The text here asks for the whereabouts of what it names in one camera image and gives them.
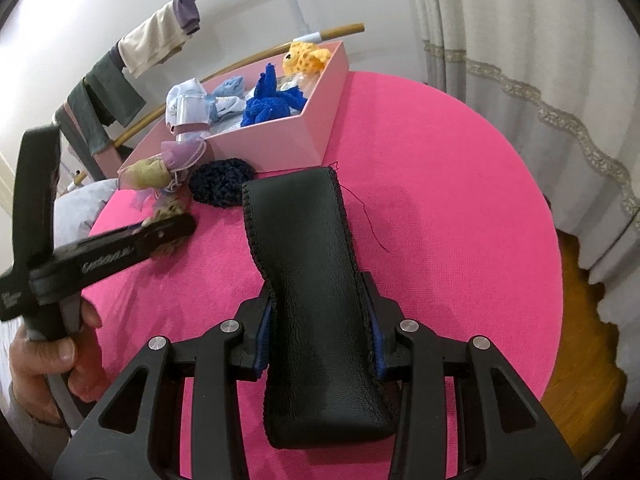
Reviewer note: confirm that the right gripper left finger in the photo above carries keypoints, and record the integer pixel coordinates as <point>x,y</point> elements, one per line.
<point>134,431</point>

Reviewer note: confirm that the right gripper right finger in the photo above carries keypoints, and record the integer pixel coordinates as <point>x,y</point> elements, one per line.
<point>503,432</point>

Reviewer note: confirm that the black leather cover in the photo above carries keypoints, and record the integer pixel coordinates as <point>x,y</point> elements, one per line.
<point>322,387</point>

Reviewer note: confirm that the white cartoon baby cap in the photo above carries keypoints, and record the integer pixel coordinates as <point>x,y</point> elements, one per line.
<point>188,103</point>

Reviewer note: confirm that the light blue sock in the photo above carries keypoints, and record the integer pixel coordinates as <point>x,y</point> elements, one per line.
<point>226,99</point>

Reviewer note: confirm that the blue knitted cloth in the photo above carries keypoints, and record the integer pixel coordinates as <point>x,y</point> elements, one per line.
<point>269,103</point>

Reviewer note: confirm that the yellow crochet piece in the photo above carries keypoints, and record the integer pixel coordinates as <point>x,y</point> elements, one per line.
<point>305,58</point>

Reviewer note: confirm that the person's left hand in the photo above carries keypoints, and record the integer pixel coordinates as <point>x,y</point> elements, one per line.
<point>32,361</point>

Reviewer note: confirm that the grey pillow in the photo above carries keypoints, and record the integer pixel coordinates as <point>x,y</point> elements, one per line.
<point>75,212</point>

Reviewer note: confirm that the pink grey hanging garment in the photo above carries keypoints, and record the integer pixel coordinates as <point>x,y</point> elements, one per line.
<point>85,145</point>

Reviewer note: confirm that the yellow organza scrunchie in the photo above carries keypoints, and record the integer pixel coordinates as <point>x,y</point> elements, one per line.
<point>145,173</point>

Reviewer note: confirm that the beige scrunchie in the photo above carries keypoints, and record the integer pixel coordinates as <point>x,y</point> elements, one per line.
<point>164,209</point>

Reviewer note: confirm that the dark green towel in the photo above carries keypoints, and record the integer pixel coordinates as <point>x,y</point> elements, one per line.
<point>103,96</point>

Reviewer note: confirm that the dark navy crochet piece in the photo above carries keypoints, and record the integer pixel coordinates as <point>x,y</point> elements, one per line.
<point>219,183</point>

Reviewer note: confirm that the pink round tablecloth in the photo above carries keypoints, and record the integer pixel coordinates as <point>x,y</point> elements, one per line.
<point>445,217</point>

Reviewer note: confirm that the pink shallow box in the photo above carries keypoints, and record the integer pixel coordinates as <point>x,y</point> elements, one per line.
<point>290,143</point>

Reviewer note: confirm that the white lace-trimmed curtain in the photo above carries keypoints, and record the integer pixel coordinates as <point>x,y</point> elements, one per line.
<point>560,80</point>

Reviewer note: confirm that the wooden ballet barre rack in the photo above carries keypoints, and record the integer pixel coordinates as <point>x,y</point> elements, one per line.
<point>217,55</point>

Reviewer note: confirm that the cream cloth on rail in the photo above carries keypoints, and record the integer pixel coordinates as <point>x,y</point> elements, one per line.
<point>152,42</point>

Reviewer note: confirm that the purple cloth on rail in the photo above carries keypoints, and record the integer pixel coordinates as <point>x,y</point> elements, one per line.
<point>187,15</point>

